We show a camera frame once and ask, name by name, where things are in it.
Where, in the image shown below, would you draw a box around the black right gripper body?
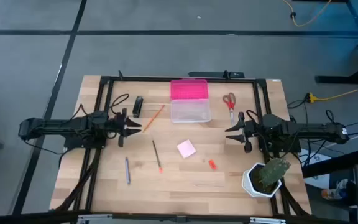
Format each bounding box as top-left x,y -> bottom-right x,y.
238,111 -> 260,153

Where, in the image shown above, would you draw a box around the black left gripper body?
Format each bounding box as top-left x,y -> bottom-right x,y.
110,108 -> 127,147

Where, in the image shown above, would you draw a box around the orange pencil pink eraser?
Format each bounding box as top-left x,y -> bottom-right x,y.
142,104 -> 166,133

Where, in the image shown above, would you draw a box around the red handled scissors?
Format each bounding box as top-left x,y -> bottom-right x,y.
222,91 -> 237,126

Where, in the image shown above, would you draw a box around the dark pen orange cap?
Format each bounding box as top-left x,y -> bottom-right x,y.
152,139 -> 164,175

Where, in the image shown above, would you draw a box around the pink sticky note pad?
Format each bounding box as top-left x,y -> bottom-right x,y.
176,139 -> 198,159

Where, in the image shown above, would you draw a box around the potted cactus in white pot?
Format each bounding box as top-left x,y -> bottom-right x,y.
241,162 -> 283,198

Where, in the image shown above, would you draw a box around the green cactus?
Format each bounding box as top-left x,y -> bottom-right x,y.
257,157 -> 291,189

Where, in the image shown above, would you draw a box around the clear pencil box pink lid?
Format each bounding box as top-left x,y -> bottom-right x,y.
170,78 -> 213,124

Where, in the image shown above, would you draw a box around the white printed floor sheet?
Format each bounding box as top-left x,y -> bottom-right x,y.
299,148 -> 333,190

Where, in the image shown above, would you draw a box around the plastic drink bottle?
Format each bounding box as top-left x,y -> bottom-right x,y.
320,187 -> 348,201

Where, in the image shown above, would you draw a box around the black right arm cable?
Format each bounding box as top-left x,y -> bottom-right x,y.
246,109 -> 259,124

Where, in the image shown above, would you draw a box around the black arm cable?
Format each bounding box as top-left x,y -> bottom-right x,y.
109,93 -> 131,115
246,109 -> 259,124

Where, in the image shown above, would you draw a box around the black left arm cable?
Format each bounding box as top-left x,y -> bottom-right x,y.
109,93 -> 131,115

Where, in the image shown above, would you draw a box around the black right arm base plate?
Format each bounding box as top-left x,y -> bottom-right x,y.
259,136 -> 301,154

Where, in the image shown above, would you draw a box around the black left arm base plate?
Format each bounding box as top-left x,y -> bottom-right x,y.
63,136 -> 107,150

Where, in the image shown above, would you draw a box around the black aluminium table frame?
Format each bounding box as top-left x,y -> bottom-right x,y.
53,74 -> 311,218

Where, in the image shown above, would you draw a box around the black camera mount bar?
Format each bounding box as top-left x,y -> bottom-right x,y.
188,70 -> 246,79

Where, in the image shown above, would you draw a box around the yellow extension cord plug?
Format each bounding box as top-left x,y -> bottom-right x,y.
304,88 -> 358,105

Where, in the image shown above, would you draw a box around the black floor cable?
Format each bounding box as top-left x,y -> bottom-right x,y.
324,108 -> 358,129

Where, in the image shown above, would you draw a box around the black rail silver brackets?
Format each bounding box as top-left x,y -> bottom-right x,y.
0,210 -> 358,224

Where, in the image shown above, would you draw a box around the thin yellow floor cable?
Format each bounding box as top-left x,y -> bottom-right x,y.
282,0 -> 333,28

